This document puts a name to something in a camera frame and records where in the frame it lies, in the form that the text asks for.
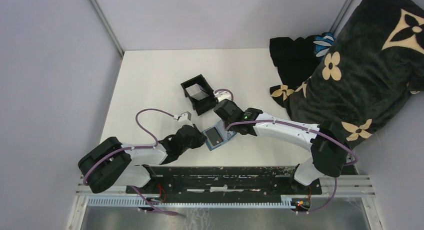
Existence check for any blue leather card holder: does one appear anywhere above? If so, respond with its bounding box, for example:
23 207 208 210
202 120 237 151

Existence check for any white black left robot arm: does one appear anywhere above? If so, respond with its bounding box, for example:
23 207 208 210
77 125 207 194

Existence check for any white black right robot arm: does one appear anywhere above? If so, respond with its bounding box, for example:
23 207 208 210
214 99 353 194

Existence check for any black plastic card bin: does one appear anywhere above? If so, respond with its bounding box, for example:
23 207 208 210
180 74 218 116

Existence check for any stack of silver cards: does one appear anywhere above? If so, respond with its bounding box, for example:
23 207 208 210
185 83 209 101

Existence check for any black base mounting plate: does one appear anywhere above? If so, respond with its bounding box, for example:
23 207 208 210
138 166 322 204

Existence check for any black cloth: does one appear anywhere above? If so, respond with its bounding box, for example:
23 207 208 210
269 35 321 88

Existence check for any blue white patterned cloth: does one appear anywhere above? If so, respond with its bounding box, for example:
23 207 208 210
313 32 336 60

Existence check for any black floral fleece blanket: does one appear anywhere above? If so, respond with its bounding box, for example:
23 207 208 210
269 0 424 148

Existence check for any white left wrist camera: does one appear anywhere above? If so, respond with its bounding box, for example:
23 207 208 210
177 111 192 125

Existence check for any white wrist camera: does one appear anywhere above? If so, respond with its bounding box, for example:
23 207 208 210
214 91 233 102
177 111 192 125

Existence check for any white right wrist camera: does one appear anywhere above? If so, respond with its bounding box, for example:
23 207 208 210
214 91 233 102

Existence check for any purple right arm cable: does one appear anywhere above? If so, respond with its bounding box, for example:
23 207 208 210
214 88 359 214

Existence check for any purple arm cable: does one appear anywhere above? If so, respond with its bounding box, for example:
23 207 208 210
214 88 359 214
82 108 181 217

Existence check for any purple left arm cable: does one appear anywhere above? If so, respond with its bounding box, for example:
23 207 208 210
82 108 181 217

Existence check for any light blue slotted cable duct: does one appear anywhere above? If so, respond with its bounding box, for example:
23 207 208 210
86 196 296 210

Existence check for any aluminium frame rail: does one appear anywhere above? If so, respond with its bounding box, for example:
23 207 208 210
319 175 376 198

